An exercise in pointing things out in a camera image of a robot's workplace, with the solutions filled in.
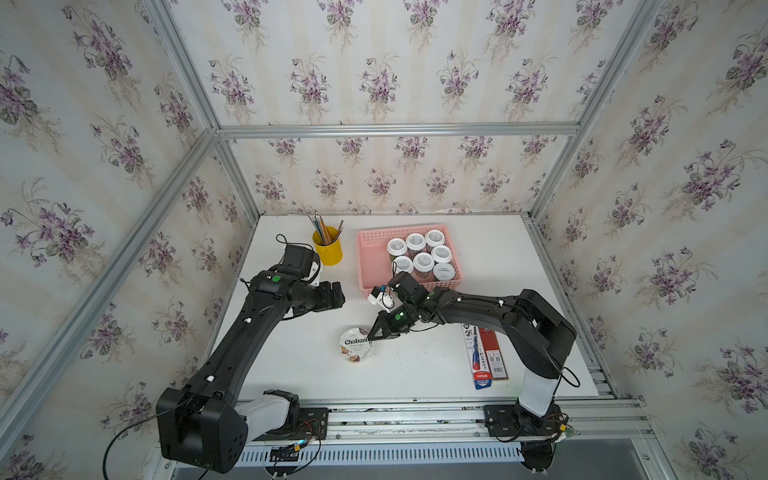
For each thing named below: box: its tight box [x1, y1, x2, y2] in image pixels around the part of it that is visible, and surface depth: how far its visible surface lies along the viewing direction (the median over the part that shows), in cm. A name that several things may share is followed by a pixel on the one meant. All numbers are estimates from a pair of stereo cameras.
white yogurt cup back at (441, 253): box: [431, 245, 452, 263], surface depth 100 cm
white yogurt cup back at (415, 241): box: [406, 232, 426, 251], surface depth 106 cm
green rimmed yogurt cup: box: [433, 262, 456, 281], surface depth 97 cm
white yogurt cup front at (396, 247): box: [386, 238, 407, 256], surface depth 103 cm
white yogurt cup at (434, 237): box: [425, 229, 445, 247], surface depth 106 cm
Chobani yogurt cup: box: [339, 327, 374, 363], surface depth 80 cm
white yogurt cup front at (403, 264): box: [392, 255, 414, 274], surface depth 99 cm
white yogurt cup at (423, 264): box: [413, 252, 435, 278], surface depth 98 cm
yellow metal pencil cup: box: [312, 226, 344, 266], surface depth 103 cm
